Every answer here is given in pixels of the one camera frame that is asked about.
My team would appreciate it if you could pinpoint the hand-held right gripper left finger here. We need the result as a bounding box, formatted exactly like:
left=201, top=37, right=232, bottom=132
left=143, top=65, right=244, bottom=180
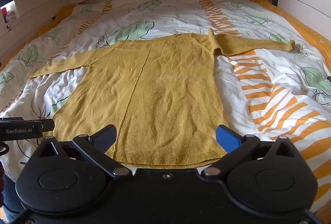
left=34, top=124, right=133, bottom=179

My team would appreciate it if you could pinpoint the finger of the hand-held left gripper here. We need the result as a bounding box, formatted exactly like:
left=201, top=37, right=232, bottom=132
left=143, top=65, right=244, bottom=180
left=41, top=119, right=55, bottom=132

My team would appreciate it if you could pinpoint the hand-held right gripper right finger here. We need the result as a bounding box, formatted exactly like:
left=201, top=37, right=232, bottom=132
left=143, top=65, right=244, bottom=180
left=201, top=124, right=303, bottom=178

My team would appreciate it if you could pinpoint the yellow knit sweater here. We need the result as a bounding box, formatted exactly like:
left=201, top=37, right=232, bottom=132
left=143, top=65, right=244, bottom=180
left=29, top=28, right=296, bottom=170

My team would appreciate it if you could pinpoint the white leaf-print duvet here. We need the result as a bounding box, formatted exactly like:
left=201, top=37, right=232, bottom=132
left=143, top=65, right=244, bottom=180
left=0, top=0, right=331, bottom=205

